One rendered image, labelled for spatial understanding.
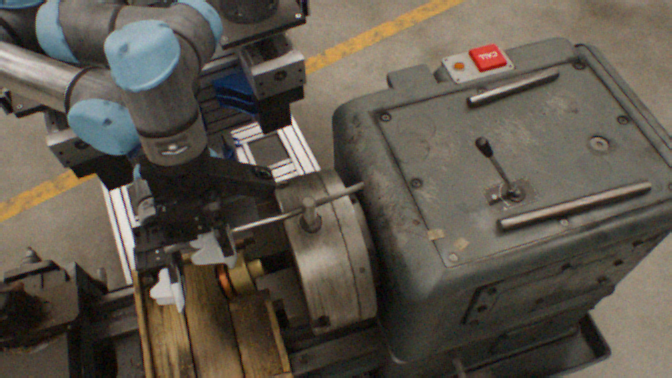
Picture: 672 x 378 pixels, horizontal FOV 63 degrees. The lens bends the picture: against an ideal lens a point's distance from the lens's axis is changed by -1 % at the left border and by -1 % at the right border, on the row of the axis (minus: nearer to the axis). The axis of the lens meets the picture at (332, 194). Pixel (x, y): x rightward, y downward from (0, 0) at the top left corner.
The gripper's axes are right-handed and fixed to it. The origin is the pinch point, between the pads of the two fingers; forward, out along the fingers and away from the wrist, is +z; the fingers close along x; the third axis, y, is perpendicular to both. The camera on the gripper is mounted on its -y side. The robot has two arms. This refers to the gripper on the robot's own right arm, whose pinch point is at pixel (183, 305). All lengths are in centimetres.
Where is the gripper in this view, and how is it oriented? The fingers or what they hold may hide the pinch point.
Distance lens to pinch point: 111.8
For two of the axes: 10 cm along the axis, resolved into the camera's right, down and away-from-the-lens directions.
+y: -9.5, 2.8, -1.2
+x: -0.6, -5.4, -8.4
